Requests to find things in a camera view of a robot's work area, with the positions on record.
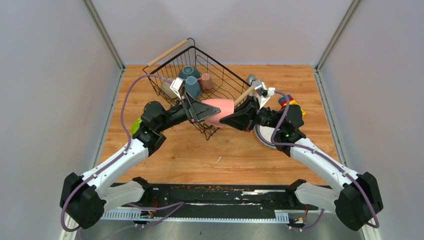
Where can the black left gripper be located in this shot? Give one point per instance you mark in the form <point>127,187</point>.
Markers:
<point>195,111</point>

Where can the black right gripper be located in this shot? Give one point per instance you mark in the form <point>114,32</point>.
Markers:
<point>245,115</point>

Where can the white plate green lettered rim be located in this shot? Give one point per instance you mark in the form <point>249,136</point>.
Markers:
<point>260,139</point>

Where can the pink cup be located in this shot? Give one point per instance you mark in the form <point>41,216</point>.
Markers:
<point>226,107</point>

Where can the light blue mug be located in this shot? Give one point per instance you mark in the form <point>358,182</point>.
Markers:
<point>192,87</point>

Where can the lime green plate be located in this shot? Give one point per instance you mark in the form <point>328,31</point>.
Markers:
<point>135,126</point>

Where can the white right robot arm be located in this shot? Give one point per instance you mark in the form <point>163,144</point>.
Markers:
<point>354,197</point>

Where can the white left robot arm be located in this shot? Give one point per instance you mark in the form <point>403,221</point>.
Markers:
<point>86,197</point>

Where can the small mauve cup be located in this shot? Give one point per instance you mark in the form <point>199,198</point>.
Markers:
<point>206,82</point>

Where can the beige ceramic bowl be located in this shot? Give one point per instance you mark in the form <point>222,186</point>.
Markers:
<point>166,88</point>

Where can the colourful toy brick block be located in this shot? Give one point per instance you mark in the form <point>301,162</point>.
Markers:
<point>283,102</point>

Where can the dark blue ceramic bowl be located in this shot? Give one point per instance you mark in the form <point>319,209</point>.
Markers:
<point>189,71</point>

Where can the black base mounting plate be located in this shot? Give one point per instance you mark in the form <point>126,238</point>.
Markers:
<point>222,201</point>

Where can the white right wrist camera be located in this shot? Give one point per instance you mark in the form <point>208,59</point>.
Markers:
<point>264,93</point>

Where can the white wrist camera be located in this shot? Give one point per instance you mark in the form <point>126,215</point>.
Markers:
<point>264,93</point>
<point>176,86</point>

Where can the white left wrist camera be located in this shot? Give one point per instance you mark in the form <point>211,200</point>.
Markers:
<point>176,86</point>

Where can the black wire dish rack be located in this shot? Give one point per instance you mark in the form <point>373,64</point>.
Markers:
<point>226,84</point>

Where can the grey cylindrical handle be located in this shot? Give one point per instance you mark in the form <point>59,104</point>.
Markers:
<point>251,79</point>

